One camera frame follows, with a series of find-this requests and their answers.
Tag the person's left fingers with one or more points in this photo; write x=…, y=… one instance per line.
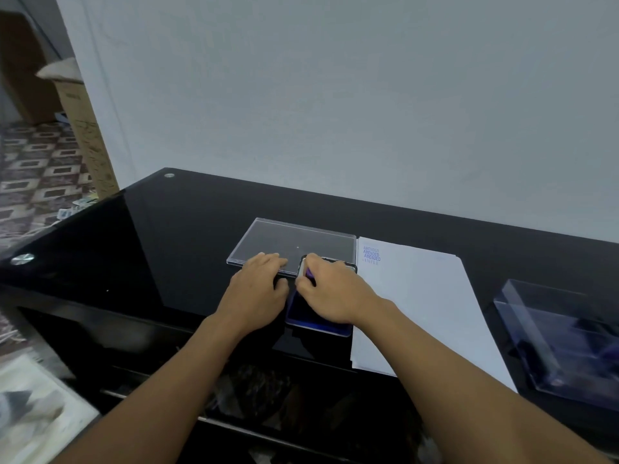
x=265, y=261

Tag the blue ink pad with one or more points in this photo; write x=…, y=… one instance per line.
x=302, y=311

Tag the person's right hand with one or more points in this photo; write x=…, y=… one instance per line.
x=338, y=294

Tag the small purple rubber stamp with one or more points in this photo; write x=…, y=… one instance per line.
x=308, y=273

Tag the white plastic bag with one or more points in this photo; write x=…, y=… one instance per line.
x=34, y=410

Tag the tall cardboard box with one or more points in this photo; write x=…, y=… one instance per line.
x=89, y=140

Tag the white paper sheet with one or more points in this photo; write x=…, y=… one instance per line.
x=420, y=294

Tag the white cloth bundle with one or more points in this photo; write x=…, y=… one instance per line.
x=60, y=70

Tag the person's right thumb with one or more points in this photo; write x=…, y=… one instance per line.
x=304, y=287

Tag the clear acrylic flat case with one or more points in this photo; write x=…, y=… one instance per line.
x=290, y=239

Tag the clear plastic box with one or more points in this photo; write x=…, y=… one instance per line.
x=561, y=343

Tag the person's right forearm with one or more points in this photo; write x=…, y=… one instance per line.
x=464, y=401

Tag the person's left forearm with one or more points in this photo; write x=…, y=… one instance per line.
x=159, y=396

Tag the person's left hand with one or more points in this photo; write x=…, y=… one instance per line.
x=254, y=294

